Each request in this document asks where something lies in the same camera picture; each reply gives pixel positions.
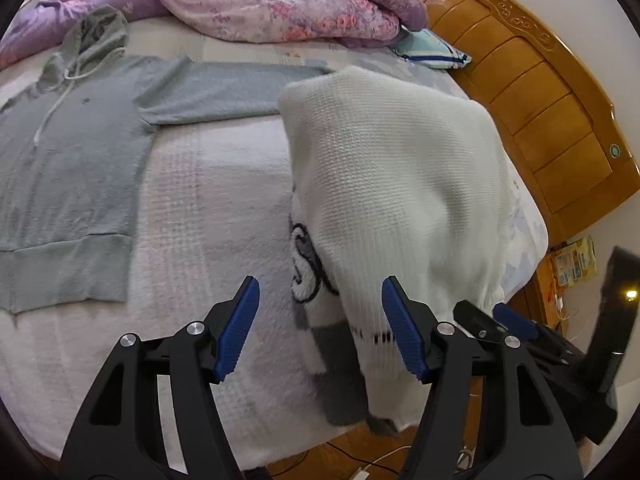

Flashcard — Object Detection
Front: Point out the teal blue-trimmed pillow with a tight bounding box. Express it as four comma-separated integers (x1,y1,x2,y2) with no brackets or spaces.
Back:
392,29,472,70

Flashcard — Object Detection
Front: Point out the wooden headboard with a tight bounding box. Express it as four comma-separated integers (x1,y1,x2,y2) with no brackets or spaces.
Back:
421,0,639,245

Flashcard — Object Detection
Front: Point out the grey hoodie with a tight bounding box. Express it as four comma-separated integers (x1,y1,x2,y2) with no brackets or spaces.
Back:
1,6,320,314

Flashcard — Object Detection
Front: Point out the cream white jacket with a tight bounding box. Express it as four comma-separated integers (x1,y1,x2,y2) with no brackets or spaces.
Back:
278,67,513,427

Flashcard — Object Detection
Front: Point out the white cable on floor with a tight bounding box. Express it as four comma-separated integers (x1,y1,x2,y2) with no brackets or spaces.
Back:
349,443,476,480

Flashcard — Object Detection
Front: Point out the purple quilt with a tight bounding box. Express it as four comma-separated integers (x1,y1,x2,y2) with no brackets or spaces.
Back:
1,0,169,68

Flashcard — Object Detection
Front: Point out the yellow package on floor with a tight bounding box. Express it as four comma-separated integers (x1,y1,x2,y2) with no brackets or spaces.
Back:
551,236,598,289

